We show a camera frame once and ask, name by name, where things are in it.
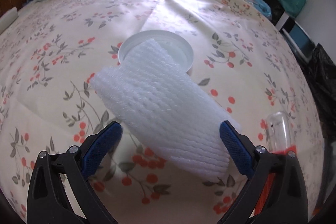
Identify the blue storage box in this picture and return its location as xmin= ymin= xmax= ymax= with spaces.
xmin=287 ymin=23 xmax=315 ymax=59

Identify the white round plastic bowl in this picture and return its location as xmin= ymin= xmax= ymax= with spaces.
xmin=118 ymin=30 xmax=194 ymax=75

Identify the floral bed sheet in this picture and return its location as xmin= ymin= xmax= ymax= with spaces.
xmin=0 ymin=0 xmax=324 ymax=224

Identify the black garbage bag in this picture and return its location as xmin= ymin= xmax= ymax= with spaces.
xmin=307 ymin=43 xmax=336 ymax=135

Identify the long white pillow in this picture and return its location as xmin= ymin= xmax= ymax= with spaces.
xmin=0 ymin=7 xmax=19 ymax=34

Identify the clear plastic tube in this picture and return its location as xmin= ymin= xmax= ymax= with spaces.
xmin=265 ymin=112 xmax=296 ymax=152

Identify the white foam net sleeve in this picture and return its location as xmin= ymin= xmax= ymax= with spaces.
xmin=91 ymin=39 xmax=242 ymax=184

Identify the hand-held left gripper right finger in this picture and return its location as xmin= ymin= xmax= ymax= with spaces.
xmin=219 ymin=120 xmax=309 ymax=224

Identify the white shelf unit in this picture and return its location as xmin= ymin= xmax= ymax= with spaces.
xmin=278 ymin=13 xmax=296 ymax=31

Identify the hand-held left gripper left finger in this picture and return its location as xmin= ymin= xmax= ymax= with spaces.
xmin=26 ymin=121 xmax=123 ymax=224

